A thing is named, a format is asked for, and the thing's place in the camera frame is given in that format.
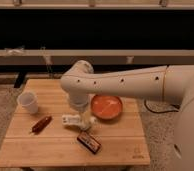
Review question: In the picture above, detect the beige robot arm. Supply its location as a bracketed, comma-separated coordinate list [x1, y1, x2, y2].
[60, 60, 194, 171]

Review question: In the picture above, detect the white plastic cup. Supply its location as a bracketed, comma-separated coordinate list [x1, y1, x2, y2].
[17, 91, 38, 114]

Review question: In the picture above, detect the orange bowl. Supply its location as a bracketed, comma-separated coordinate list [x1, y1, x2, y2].
[91, 95, 123, 120]

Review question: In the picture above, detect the dark candy bar pack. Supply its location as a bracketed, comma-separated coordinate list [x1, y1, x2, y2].
[77, 131, 101, 154]

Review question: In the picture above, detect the beige wrist gripper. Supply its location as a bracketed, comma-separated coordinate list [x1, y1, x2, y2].
[67, 93, 92, 123]

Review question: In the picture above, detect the wooden table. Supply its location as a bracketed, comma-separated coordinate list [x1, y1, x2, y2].
[0, 79, 150, 167]

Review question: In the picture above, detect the brown wrapped snack bar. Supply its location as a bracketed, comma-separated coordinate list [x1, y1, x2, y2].
[30, 116, 52, 134]

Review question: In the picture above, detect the small clear plastic bottle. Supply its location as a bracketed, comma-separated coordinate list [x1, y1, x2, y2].
[62, 114, 97, 131]

